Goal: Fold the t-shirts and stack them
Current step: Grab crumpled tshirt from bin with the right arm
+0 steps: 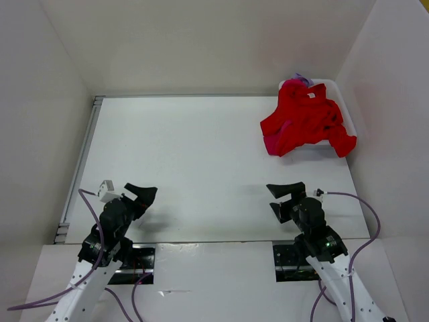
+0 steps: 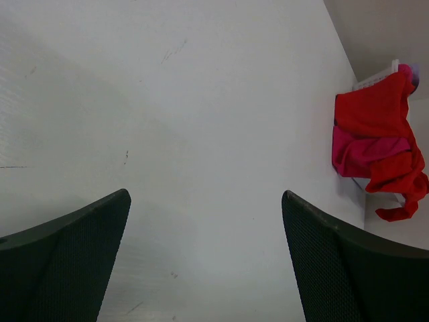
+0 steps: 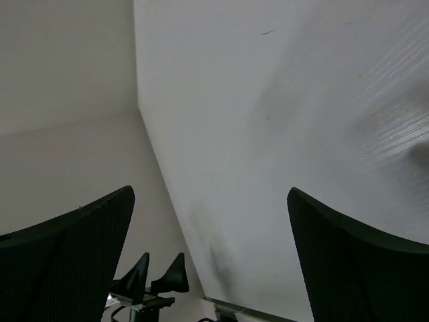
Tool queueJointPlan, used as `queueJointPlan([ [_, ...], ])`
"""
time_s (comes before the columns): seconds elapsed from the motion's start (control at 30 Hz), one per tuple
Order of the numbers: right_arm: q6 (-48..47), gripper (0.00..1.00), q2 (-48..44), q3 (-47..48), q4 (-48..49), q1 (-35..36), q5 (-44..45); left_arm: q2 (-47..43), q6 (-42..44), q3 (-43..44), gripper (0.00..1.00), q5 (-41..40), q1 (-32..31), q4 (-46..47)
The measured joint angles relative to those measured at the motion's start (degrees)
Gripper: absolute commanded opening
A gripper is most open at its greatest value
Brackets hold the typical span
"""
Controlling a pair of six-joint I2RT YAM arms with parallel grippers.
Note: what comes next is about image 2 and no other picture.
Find lilac t shirt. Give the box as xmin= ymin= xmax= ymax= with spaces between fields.
xmin=410 ymin=63 xmax=420 ymax=93

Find red t shirt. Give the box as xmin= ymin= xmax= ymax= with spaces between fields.
xmin=332 ymin=72 xmax=428 ymax=222

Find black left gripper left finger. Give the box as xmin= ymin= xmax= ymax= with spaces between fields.
xmin=1 ymin=189 xmax=131 ymax=321

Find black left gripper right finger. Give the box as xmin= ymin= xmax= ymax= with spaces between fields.
xmin=282 ymin=191 xmax=428 ymax=321

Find white plastic basket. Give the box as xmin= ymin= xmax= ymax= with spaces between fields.
xmin=351 ymin=59 xmax=414 ymax=205

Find magenta t shirt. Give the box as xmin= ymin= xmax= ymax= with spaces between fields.
xmin=332 ymin=72 xmax=414 ymax=178

